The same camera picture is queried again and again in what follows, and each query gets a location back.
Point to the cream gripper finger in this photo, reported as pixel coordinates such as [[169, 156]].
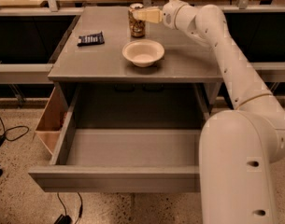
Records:
[[149, 14]]

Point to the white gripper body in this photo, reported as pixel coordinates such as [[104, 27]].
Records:
[[168, 15]]

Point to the orange soda can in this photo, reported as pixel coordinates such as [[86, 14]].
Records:
[[137, 27]]

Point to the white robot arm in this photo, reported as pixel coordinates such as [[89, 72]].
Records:
[[237, 146]]

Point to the grey cabinet with top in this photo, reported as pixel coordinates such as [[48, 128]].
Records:
[[128, 83]]

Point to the open grey top drawer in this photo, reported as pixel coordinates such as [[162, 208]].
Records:
[[127, 138]]

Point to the white paper bowl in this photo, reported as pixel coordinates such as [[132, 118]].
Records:
[[143, 53]]

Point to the dark snack bar wrapper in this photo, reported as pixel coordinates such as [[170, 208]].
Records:
[[89, 40]]

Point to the wooden side box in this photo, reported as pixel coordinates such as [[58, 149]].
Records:
[[51, 122]]

